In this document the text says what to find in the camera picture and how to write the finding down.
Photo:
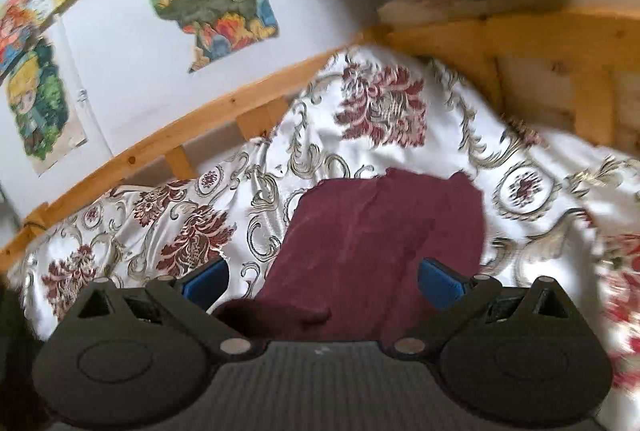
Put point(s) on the maroon knit sweater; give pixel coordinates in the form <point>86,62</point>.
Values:
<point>348,266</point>

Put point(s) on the blond child wall poster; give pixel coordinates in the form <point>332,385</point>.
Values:
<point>46,120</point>

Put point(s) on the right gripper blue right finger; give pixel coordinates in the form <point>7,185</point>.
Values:
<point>440,285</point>

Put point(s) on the floral satin bedspread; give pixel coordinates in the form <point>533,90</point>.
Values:
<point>552,203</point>

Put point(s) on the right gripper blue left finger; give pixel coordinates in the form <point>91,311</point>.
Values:
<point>206,285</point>

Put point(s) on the wooden bed frame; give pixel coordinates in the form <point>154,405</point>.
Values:
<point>569,63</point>

